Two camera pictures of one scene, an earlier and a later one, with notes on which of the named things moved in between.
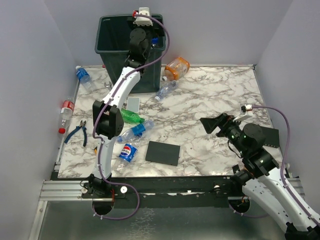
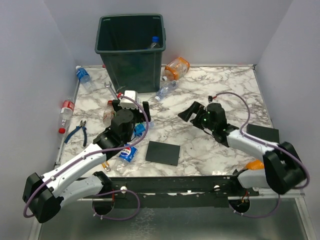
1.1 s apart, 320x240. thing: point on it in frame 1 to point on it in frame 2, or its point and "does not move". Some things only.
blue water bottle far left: [85, 79] does not move
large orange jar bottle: [176, 68] does not move
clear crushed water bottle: [166, 89] does not move
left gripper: [155, 31] to [141, 116]
